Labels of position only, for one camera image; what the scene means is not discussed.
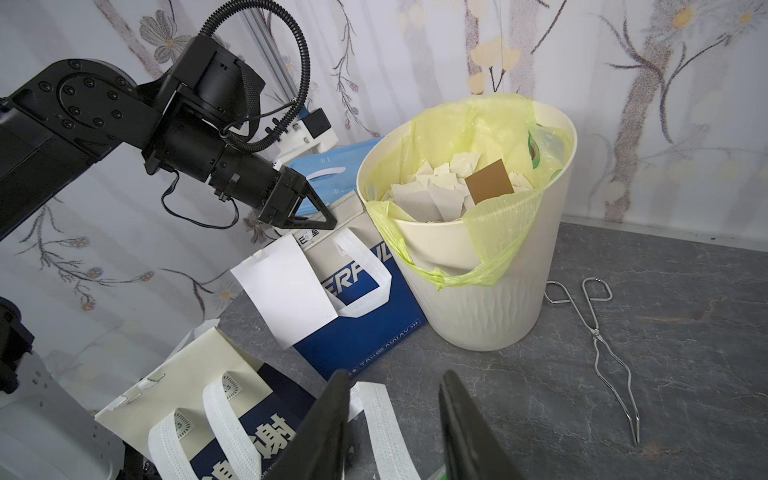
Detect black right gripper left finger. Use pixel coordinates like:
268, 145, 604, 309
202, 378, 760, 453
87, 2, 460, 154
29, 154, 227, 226
264, 370, 350, 480

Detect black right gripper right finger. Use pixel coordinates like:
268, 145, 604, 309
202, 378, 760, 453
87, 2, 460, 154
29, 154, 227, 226
438, 370, 522, 479

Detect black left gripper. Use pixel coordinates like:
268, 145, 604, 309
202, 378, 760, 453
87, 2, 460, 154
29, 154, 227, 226
258, 166, 337, 230

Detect navy takeout bag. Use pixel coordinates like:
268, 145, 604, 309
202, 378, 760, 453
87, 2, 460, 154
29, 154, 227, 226
292, 192, 426, 379

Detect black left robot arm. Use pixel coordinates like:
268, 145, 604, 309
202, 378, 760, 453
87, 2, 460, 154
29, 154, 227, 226
1, 1, 337, 235

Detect white box with blue lid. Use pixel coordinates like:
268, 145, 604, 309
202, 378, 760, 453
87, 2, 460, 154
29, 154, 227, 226
288, 138, 379, 205

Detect white round trash bin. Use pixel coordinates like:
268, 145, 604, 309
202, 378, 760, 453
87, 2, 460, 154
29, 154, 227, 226
357, 94, 577, 351

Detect brown cardboard piece in bin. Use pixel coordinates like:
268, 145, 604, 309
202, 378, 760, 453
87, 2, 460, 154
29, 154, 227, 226
465, 159, 514, 205

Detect yellow-green bin liner bag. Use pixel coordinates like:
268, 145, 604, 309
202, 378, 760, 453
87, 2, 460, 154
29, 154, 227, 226
357, 94, 577, 290

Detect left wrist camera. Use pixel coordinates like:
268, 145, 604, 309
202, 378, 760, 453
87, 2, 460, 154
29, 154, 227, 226
274, 108, 339, 170

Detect navy bag with white handles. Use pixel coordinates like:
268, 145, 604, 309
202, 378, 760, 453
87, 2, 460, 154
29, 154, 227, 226
96, 327, 419, 479

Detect metal wire tongs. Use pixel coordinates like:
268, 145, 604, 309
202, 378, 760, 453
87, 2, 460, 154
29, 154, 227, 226
544, 277, 641, 447

